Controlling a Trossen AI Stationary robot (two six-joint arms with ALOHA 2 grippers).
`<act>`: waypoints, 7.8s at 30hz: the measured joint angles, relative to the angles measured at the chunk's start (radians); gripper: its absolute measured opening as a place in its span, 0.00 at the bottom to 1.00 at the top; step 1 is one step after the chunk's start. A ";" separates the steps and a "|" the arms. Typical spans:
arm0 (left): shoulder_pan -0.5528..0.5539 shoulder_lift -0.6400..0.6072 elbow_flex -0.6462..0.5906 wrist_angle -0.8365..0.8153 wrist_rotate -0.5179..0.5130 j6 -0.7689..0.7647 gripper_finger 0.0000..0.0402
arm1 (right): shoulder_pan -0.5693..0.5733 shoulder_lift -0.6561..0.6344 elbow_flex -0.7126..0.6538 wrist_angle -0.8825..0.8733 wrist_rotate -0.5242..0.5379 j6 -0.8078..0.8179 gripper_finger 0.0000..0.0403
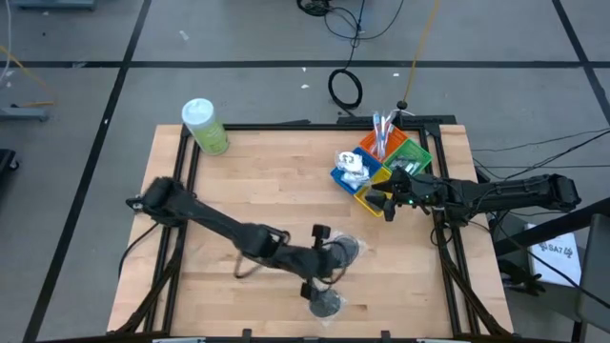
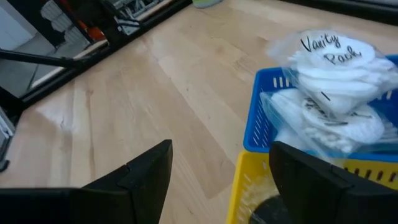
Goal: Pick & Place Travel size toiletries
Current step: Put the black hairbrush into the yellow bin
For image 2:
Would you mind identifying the white cotton vanity pack bag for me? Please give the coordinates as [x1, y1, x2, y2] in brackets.
[259, 88, 398, 161]
[266, 28, 398, 118]

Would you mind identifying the yellow plastic basket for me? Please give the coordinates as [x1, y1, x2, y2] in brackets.
[226, 149, 398, 224]

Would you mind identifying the black aluminium table frame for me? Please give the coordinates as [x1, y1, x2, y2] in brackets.
[0, 0, 193, 110]

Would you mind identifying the black sponge disc bag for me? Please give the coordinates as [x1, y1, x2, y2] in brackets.
[248, 194, 293, 224]

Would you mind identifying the blue plastic basket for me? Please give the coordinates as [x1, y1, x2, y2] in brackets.
[243, 54, 398, 164]

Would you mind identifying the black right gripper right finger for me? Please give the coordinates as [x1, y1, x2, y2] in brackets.
[268, 140, 398, 224]

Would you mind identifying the green wipes canister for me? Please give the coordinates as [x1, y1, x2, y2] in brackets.
[191, 0, 223, 9]

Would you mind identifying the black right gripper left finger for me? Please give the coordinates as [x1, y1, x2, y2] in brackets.
[0, 139, 174, 224]

